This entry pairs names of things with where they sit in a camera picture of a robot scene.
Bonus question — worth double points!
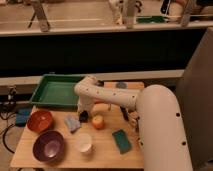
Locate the black eraser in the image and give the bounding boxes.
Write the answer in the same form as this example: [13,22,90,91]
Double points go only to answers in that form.
[79,111,89,123]

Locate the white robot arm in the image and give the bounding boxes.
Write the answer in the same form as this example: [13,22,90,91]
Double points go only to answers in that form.
[74,75,193,171]

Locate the red bowl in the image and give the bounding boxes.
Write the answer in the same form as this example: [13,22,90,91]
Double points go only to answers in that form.
[27,110,53,133]

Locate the purple bowl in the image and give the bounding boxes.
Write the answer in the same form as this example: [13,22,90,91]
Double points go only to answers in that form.
[33,130,65,162]

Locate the orange carrot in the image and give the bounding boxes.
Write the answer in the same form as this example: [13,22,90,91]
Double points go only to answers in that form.
[93,103,111,111]

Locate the grey blue cloth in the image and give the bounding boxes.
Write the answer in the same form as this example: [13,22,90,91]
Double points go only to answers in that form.
[64,116,81,133]

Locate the yellow red apple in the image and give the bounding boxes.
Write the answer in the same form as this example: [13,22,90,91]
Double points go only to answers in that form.
[92,115,105,130]

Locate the green plastic tray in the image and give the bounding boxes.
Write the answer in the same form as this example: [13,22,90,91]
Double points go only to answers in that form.
[30,74,83,109]

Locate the white plastic cup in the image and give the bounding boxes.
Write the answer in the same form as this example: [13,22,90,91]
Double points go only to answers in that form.
[75,133,92,155]

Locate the blue cup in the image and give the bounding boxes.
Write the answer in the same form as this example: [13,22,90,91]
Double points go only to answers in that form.
[116,82,127,89]

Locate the green sponge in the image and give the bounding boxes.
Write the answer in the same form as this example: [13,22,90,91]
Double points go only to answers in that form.
[112,129,131,154]

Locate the blue box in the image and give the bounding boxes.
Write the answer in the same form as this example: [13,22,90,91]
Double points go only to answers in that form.
[15,108,31,127]

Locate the green cloth in background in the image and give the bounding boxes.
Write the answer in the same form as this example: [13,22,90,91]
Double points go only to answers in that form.
[136,16,165,24]

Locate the black cables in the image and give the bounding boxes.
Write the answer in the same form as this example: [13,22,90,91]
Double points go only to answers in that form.
[0,99,21,154]

